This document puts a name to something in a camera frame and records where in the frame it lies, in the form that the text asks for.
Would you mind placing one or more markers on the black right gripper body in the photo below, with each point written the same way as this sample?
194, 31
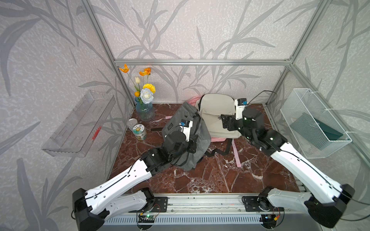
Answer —
232, 124

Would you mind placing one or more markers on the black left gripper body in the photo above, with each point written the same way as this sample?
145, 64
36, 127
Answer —
188, 147

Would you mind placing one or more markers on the grey backpack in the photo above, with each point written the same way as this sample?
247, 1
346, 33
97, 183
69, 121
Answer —
187, 161

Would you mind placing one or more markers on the beige backpack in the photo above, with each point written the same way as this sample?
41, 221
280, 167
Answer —
210, 107

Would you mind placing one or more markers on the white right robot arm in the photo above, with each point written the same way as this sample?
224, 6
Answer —
326, 199

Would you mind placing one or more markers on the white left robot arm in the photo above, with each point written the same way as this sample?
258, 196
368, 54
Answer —
113, 188

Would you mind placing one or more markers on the pink backpack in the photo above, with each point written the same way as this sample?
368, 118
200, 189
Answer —
201, 124

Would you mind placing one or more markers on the sunflower label plastic can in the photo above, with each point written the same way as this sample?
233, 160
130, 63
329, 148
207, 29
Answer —
139, 131

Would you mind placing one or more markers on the blue glass vase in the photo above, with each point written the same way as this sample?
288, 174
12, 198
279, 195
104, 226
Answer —
146, 112

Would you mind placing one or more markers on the artificial flower bouquet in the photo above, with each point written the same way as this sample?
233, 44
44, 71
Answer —
144, 91

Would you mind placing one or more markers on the green box in basket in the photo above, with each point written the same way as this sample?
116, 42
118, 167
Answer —
312, 132

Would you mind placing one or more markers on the red marker on shelf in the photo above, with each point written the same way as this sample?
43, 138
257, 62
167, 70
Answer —
96, 133

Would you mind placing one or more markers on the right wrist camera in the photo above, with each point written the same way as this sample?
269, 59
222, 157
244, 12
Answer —
240, 105

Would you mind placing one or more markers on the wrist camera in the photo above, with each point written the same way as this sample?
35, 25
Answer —
240, 105
186, 126

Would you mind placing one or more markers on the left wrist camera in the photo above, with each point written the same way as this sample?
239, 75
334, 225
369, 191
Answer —
186, 126

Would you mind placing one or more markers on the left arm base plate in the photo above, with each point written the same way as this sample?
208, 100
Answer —
156, 205

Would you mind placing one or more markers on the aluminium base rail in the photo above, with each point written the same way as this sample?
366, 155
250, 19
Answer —
189, 203

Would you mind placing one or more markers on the white wire mesh basket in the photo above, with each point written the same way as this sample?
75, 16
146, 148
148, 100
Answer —
304, 100

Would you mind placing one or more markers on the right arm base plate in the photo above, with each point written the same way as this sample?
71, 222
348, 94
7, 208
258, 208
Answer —
251, 204

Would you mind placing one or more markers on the clear acrylic wall shelf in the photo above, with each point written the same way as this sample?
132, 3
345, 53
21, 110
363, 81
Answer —
73, 138

